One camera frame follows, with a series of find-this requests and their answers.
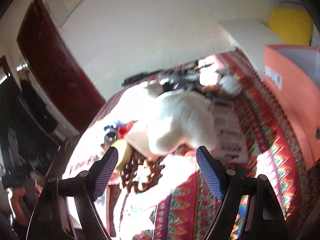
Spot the yellow round object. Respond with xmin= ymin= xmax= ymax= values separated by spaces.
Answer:
xmin=112 ymin=139 xmax=132 ymax=172

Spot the white paper sheet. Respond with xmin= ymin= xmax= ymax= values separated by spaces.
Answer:
xmin=212 ymin=99 xmax=248 ymax=164

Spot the dark red wooden door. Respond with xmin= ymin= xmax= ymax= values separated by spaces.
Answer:
xmin=17 ymin=0 xmax=105 ymax=133

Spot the white threaded cap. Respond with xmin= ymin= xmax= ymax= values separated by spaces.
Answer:
xmin=219 ymin=75 xmax=242 ymax=97

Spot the brown cardboard box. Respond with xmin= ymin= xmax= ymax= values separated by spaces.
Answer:
xmin=124 ymin=127 xmax=160 ymax=162

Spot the yellow cushion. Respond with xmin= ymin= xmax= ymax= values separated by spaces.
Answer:
xmin=267 ymin=8 xmax=313 ymax=46

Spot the blue cartoon figurine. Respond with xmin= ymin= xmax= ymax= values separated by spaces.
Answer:
xmin=104 ymin=121 xmax=136 ymax=141

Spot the white plush toy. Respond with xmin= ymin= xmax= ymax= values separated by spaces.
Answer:
xmin=146 ymin=89 xmax=217 ymax=155

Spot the orange cardboard box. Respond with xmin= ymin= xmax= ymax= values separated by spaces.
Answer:
xmin=264 ymin=44 xmax=319 ymax=168

